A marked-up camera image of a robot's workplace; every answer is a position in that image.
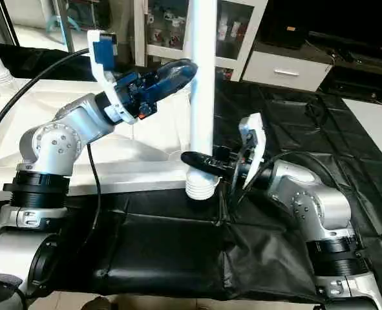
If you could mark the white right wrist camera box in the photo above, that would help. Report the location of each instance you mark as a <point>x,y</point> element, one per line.
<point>254,145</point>

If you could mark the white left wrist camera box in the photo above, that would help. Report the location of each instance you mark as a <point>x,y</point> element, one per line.
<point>103,64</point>

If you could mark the white drawer unit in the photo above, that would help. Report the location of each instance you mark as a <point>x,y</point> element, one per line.
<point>284,68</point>

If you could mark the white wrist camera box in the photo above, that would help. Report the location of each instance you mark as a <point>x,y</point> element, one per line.
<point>254,145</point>
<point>103,64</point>

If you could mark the light blue stand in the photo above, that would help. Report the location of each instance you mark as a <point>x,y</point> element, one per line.
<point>61,29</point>

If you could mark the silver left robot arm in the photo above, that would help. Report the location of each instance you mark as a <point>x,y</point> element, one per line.
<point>55,148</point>

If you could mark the white flat board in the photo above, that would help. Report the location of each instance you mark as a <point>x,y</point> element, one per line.
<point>375,123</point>

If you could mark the dark low sideboard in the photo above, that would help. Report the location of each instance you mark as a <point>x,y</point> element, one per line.
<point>346,32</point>

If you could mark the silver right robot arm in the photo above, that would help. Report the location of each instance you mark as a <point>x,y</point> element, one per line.
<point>313,200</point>

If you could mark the white glass door cabinet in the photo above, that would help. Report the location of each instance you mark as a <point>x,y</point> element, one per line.
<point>171,29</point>

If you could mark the white plastic table top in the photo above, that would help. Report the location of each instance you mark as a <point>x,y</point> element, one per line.
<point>22,110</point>

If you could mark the black work mat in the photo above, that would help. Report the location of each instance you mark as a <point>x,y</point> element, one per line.
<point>178,252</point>

